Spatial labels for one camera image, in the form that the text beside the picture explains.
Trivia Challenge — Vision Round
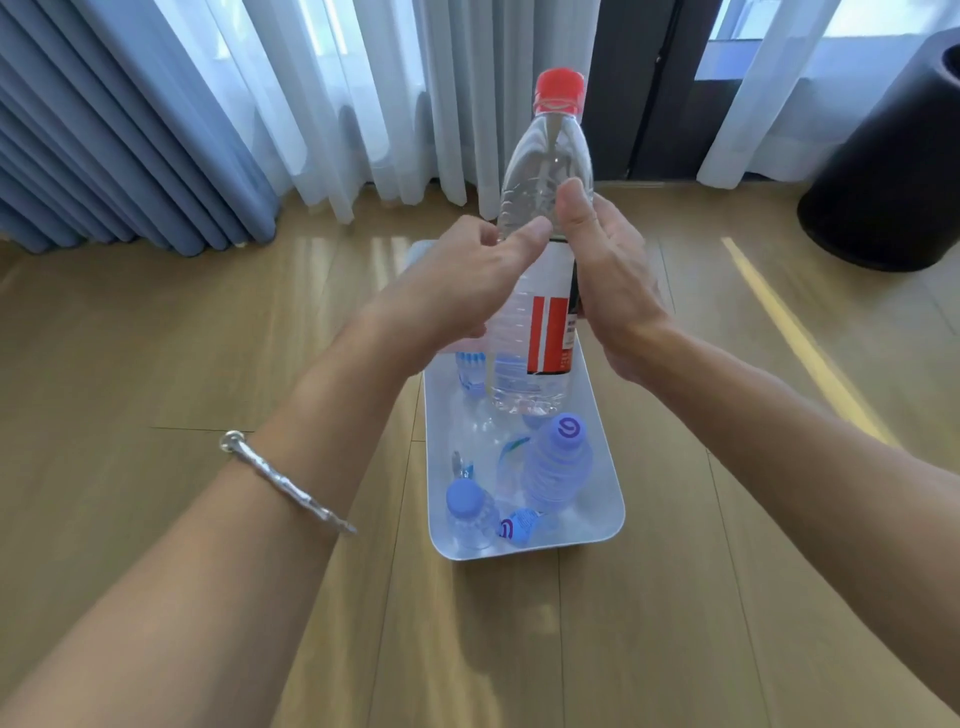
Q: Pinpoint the person's left hand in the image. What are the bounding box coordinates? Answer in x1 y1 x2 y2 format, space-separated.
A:
358 215 555 378

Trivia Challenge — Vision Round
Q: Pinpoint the person's right hand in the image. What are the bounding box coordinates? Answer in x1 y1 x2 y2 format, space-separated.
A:
555 177 678 385

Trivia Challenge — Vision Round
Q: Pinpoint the large red-capped water bottle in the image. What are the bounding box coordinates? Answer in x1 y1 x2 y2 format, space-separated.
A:
483 67 595 418

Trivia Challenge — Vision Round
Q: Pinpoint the person's right forearm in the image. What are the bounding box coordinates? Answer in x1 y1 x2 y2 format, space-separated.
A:
637 318 960 715

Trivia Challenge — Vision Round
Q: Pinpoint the person's left forearm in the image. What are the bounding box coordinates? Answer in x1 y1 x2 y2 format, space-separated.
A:
0 311 425 728

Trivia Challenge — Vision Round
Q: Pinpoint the small blue-capped water bottle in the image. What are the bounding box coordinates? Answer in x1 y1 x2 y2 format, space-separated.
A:
445 478 501 553
454 348 489 399
498 507 543 546
521 412 594 516

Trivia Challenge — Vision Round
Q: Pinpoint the white sheer curtain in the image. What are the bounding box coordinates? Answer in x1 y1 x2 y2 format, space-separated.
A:
153 0 603 225
695 0 960 191

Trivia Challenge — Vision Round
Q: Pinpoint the white plastic tray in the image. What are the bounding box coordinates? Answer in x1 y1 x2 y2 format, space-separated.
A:
405 240 627 562

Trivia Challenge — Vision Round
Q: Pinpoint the black round container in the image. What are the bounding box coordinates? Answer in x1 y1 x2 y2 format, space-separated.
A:
796 27 960 273

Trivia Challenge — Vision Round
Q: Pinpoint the blue curtain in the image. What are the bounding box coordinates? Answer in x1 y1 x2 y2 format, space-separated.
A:
0 0 281 258

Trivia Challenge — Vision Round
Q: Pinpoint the dark door frame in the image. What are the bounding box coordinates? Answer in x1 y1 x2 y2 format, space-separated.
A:
581 0 745 183

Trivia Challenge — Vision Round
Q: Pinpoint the silver bracelet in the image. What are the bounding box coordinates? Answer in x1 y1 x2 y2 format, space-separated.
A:
219 430 358 537

